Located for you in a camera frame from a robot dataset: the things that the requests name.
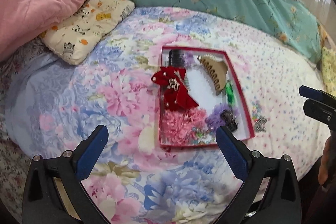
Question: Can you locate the black square watch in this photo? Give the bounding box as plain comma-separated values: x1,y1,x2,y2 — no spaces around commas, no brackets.
220,110,238,132

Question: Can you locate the silver wrist watch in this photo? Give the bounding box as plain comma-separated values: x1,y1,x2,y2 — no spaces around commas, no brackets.
254,115,268,132

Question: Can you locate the colourful bead bracelet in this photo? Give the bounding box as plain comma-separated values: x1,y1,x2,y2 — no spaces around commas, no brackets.
191,126,219,146

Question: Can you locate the green braided hair tie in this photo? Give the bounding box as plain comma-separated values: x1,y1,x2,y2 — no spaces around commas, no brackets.
225,80,237,105

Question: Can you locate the red velvet bow clip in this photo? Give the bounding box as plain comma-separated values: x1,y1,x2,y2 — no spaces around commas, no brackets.
151,66,199,111

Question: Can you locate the beige claw hair clip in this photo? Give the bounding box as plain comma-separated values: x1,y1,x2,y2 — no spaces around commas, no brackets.
198,55,228,96

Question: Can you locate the black hair comb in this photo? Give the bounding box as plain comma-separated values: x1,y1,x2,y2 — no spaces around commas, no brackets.
168,50,190,90

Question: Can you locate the red jewelry box tray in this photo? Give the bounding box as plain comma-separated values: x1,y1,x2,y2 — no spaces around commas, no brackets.
158,46,255,148

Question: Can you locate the right hand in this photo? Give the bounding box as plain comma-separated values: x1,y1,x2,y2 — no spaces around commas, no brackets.
318,136,331,185

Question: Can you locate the yellow floral pillow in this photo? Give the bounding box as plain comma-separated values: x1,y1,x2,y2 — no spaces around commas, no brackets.
321,47,336,97

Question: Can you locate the purple flower scrunchie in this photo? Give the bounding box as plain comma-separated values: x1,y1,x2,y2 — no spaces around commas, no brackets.
205,103,239,132

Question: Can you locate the small floral under sheet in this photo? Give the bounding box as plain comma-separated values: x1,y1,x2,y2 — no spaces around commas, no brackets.
0,37,48,214

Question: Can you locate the pink flower scrunchie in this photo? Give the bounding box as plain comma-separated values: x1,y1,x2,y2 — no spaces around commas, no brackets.
161,107,207,146

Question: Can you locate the cream cartoon print pillow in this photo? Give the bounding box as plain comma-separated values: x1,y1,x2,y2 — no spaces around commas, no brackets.
40,0,135,65

